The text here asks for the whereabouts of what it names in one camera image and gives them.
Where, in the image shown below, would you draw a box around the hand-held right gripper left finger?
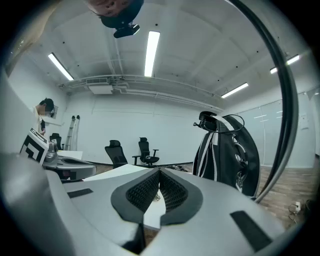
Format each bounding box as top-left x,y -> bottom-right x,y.
46,166 -> 161,255

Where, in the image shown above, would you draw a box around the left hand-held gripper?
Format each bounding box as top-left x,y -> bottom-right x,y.
19,127 -> 97,181

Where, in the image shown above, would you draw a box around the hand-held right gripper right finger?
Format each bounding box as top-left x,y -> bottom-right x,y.
147,167 -> 286,256

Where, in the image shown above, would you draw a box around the small white table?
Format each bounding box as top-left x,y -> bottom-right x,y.
56,149 -> 84,161

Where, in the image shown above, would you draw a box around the aluminium ladder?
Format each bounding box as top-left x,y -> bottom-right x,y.
65,114 -> 81,152

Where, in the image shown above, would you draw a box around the black white striped backpack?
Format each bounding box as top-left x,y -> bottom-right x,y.
192,114 -> 261,198

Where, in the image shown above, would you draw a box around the white ceiling air conditioner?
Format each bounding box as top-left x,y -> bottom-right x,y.
86,76 -> 115,95

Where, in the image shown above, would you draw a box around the white power strip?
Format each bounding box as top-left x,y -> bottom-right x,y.
287,199 -> 305,221

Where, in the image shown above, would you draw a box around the ceiling strip light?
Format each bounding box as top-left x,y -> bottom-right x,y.
47,52 -> 75,82
220,81 -> 250,99
269,54 -> 300,75
144,30 -> 161,78

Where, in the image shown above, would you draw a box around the white ceiling pipes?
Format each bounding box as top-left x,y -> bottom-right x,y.
58,74 -> 225,112

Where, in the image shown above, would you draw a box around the white paper sign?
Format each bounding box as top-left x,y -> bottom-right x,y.
299,113 -> 310,130

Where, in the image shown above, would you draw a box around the person's mustard t-shirt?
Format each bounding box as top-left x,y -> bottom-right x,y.
4,0 -> 63,76

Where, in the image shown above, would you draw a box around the person's head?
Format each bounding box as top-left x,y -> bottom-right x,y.
83,0 -> 145,28

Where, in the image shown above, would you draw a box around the floor cable bundle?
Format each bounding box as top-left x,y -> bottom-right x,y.
163,163 -> 193,173

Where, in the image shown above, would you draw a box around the black head camera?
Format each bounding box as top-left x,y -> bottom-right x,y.
113,23 -> 141,39

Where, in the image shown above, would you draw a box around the black thick cable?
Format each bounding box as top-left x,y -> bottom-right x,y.
228,0 -> 300,205

